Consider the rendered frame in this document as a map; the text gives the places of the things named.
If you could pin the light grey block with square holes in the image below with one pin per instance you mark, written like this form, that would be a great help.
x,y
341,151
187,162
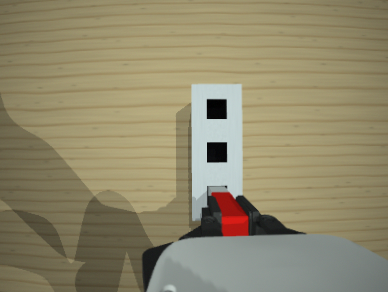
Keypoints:
x,y
216,141

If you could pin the red square pin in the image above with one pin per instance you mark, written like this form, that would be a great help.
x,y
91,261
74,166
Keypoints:
x,y
235,222

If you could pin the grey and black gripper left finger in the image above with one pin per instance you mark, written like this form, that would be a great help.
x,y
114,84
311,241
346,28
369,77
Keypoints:
x,y
210,226

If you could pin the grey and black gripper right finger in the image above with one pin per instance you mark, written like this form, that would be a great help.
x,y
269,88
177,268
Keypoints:
x,y
262,224

